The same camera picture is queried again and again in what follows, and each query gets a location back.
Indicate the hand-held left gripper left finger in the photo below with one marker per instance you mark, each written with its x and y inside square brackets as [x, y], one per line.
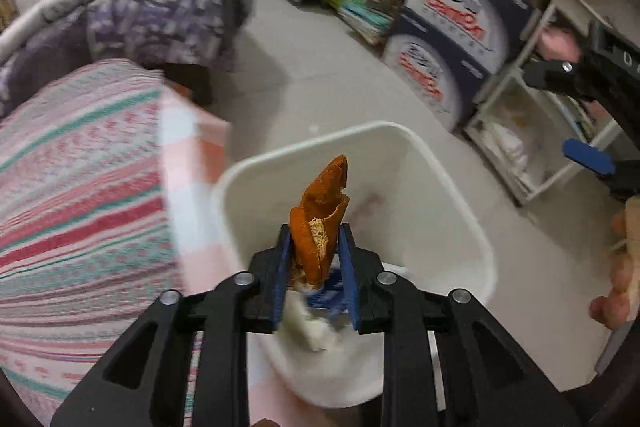
[282, 277]

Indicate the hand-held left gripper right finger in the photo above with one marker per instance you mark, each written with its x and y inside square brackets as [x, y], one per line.
[350, 277]

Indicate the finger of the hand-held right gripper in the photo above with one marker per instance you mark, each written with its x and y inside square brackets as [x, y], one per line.
[590, 157]
[552, 74]

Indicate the white tissue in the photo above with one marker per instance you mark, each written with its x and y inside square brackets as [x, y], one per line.
[310, 327]

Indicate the orange peel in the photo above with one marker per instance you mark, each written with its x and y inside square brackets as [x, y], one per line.
[320, 202]

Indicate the white plastic bin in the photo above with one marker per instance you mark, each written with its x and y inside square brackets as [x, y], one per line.
[410, 187]

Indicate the person's right hand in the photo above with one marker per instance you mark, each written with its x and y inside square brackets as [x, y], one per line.
[620, 292]

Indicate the books in white rack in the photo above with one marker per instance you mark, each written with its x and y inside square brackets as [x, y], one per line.
[575, 117]

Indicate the white shelf rack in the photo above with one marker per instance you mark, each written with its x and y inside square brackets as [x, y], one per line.
[555, 7]

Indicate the pile of white papers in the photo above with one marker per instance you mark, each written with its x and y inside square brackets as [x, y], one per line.
[510, 147]

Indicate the dark blue printed box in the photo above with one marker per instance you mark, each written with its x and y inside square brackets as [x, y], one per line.
[425, 72]
[460, 2]

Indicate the pink checked sheet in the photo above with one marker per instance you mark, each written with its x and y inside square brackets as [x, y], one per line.
[195, 187]

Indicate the striped patterned blanket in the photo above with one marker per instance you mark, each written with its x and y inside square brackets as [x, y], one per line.
[75, 187]

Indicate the purple patterned quilt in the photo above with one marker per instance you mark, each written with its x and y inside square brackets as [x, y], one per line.
[150, 17]

